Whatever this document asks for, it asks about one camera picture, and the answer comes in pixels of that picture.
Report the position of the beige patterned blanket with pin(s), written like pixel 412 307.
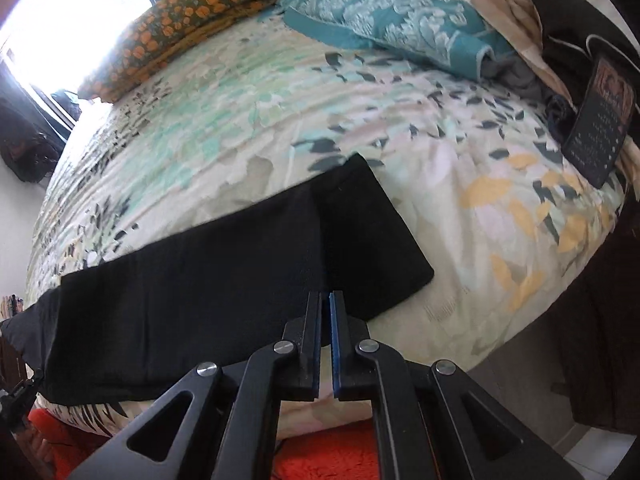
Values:
pixel 505 15

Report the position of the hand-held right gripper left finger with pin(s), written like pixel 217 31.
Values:
pixel 317 355

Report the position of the dark hanging bag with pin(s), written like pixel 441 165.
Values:
pixel 25 145

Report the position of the black pants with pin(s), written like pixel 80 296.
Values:
pixel 200 285

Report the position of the black cushion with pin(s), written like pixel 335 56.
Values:
pixel 570 10

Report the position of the orange rug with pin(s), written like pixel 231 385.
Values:
pixel 320 460

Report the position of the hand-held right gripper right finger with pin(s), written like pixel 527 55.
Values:
pixel 334 355

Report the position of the dark grey clothes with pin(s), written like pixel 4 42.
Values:
pixel 535 85

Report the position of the orange floral pillow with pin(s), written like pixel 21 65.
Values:
pixel 185 25

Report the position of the dark printed card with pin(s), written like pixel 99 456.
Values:
pixel 600 125

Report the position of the floral bed sheet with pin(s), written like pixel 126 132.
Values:
pixel 280 125

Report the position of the teal patterned pillow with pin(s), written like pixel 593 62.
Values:
pixel 395 15

